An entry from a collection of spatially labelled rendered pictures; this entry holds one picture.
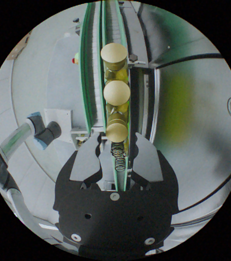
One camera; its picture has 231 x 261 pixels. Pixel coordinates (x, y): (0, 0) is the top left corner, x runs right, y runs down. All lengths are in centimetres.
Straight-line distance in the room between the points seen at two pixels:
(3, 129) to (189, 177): 377
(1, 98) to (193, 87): 390
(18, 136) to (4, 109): 327
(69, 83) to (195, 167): 67
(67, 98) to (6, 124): 328
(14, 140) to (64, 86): 46
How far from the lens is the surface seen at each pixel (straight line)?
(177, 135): 19
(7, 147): 47
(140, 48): 46
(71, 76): 61
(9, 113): 375
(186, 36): 25
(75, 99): 59
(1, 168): 45
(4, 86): 395
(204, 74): 15
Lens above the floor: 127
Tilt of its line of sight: 61 degrees down
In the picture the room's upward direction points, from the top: 176 degrees counter-clockwise
